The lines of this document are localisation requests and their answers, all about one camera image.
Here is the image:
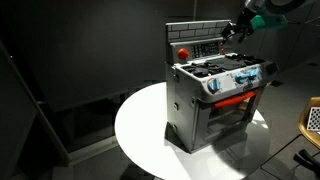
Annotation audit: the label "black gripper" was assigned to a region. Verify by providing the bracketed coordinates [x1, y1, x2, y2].
[220, 7, 257, 45]

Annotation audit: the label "paired blue stove knobs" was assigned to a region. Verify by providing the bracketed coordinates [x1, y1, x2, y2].
[234, 67, 262, 85]

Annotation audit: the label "single blue stove knob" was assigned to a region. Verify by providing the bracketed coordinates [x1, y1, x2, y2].
[206, 76, 221, 95]

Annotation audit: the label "large orange stove knob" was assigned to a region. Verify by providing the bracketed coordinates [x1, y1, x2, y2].
[177, 47, 190, 61]

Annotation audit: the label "grey toy stove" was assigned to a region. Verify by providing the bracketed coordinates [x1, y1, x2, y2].
[164, 19, 280, 154]

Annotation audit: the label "checkerboard calibration sheet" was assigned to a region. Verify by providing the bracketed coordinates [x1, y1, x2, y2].
[306, 106, 320, 133]

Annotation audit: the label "wooden chair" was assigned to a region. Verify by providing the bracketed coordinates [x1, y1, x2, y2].
[297, 96, 320, 150]

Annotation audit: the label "white round table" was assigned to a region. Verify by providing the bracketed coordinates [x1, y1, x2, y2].
[114, 81, 272, 180]

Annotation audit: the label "black floor object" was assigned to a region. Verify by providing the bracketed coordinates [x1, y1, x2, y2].
[292, 148, 320, 177]

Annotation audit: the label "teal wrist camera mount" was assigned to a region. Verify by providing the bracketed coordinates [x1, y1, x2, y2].
[249, 14, 289, 31]

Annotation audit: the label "orange oven door handle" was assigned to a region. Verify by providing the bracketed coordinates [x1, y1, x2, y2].
[213, 89, 258, 110]

